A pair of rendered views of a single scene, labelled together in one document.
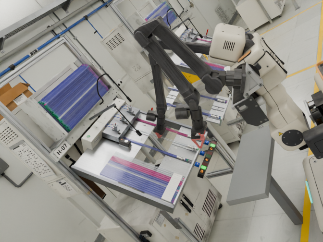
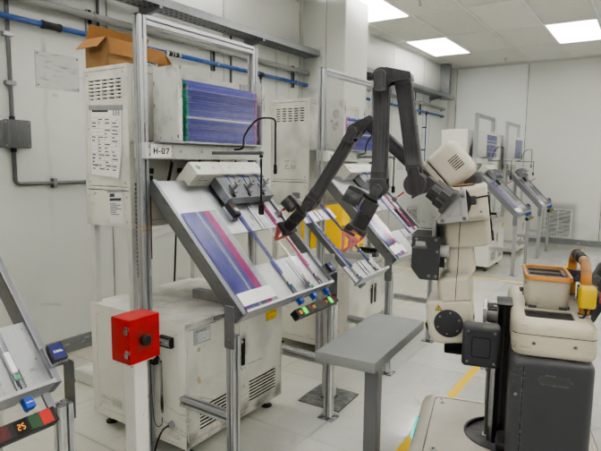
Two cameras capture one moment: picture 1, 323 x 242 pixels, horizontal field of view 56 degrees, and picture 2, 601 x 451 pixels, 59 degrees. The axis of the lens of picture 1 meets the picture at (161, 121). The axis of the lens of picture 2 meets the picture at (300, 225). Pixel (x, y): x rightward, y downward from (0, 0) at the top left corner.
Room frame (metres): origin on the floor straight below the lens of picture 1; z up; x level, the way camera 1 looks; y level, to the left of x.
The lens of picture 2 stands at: (-0.43, 0.43, 1.31)
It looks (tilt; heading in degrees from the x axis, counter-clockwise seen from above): 7 degrees down; 349
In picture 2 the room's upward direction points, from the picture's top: 1 degrees clockwise
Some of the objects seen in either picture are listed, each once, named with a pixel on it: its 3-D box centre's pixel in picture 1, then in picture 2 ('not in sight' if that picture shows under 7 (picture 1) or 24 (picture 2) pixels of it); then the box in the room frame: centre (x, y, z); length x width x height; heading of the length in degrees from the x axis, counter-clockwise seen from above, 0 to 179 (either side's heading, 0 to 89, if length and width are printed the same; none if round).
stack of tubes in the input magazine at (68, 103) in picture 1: (74, 97); (215, 114); (2.21, 0.36, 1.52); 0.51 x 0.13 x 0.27; 136
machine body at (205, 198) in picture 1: (164, 214); (190, 355); (2.26, 0.49, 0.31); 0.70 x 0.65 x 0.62; 136
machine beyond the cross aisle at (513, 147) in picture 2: not in sight; (503, 187); (6.86, -4.02, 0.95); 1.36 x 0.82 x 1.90; 46
